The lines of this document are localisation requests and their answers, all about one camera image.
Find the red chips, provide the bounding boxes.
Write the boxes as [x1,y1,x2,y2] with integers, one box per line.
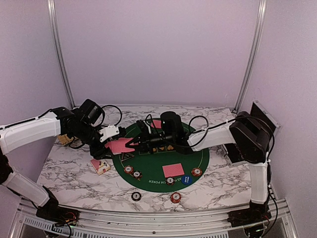
[124,166,134,174]
[191,168,203,177]

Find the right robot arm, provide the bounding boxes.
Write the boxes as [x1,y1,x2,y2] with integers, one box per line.
[125,111,275,222]

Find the red playing card deck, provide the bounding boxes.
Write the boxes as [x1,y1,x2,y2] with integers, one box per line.
[105,138,135,155]

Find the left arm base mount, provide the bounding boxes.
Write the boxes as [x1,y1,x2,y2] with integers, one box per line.
[36,206,80,225]

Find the triangular all-in dealer button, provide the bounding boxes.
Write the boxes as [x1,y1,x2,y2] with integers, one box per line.
[120,153,135,162]

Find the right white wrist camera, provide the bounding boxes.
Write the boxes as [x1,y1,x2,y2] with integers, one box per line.
[144,121,152,134]

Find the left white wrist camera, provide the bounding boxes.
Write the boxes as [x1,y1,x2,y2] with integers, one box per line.
[99,125,126,142]

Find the round green poker mat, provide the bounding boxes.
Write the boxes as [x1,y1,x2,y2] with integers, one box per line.
[113,146,210,193]

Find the woven bamboo tray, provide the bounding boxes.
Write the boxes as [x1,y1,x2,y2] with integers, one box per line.
[57,134,74,146]

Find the black poker chip stack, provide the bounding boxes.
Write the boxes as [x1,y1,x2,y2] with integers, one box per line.
[131,192,142,201]

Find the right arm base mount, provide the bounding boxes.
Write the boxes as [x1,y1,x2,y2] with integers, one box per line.
[227,209,272,227]

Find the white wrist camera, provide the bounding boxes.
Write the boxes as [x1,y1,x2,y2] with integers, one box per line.
[144,121,152,134]
[99,125,126,142]

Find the playing card box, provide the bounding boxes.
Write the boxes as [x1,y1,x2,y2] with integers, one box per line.
[90,159,111,175]

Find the blue small blind button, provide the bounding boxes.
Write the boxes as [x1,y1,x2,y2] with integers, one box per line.
[181,175,193,185]

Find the aluminium poker chip case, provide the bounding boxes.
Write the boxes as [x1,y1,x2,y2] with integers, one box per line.
[220,100,280,166]

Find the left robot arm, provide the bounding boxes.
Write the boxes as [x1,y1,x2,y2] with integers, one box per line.
[0,99,119,223]

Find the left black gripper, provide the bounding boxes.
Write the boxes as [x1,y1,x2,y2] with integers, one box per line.
[71,121,114,160]

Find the card dealt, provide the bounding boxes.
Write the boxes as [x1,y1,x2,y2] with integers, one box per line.
[151,119,161,129]
[162,163,185,178]

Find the red poker chip stack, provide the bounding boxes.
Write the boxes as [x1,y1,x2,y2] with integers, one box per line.
[170,192,181,203]

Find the black chips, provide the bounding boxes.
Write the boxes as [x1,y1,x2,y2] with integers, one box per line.
[132,171,143,179]
[165,177,175,185]

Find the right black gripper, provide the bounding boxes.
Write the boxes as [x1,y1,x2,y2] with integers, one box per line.
[126,127,175,154]

